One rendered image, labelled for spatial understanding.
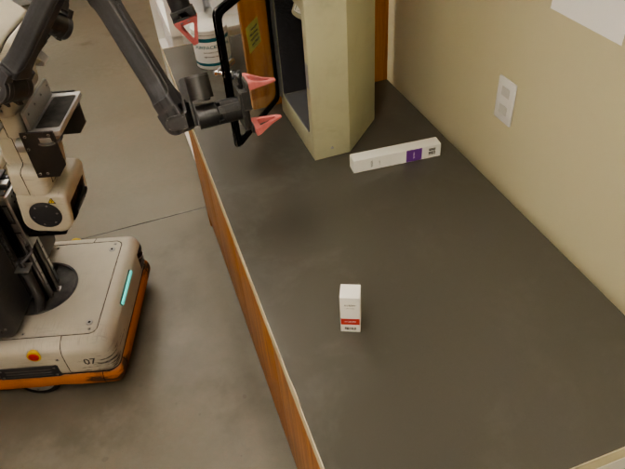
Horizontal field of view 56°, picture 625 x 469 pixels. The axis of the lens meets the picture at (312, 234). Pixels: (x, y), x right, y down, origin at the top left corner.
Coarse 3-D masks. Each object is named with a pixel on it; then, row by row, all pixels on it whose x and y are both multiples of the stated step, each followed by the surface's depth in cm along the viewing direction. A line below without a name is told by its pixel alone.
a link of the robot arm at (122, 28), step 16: (96, 0) 137; (112, 0) 137; (112, 16) 138; (128, 16) 140; (112, 32) 139; (128, 32) 138; (128, 48) 139; (144, 48) 140; (144, 64) 140; (144, 80) 141; (160, 80) 140; (160, 96) 141; (176, 96) 143; (160, 112) 142; (176, 112) 141; (192, 128) 147
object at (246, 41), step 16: (224, 0) 149; (240, 0) 155; (256, 0) 163; (224, 16) 149; (240, 16) 157; (256, 16) 165; (224, 32) 151; (240, 32) 158; (256, 32) 167; (240, 48) 160; (256, 48) 169; (240, 64) 162; (256, 64) 171; (272, 64) 181; (224, 80) 156; (256, 96) 175; (272, 96) 185; (256, 112) 177; (240, 128) 169
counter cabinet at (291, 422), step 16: (192, 144) 267; (208, 176) 219; (208, 192) 244; (208, 208) 276; (224, 224) 209; (224, 240) 230; (224, 256) 257; (240, 272) 198; (240, 288) 218; (240, 304) 243; (256, 304) 174; (256, 320) 189; (256, 336) 207; (272, 352) 166; (272, 368) 181; (272, 384) 197; (288, 400) 158; (288, 416) 170; (288, 432) 184; (304, 432) 142; (304, 448) 151; (304, 464) 163; (608, 464) 104; (624, 464) 107
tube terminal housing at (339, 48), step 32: (320, 0) 143; (352, 0) 149; (320, 32) 148; (352, 32) 154; (320, 64) 154; (352, 64) 160; (320, 96) 160; (352, 96) 166; (320, 128) 166; (352, 128) 172
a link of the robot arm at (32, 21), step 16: (32, 0) 142; (48, 0) 140; (64, 0) 144; (32, 16) 143; (48, 16) 143; (32, 32) 144; (48, 32) 147; (16, 48) 147; (32, 48) 147; (0, 64) 149; (16, 64) 148; (32, 64) 151; (0, 80) 148; (0, 96) 150
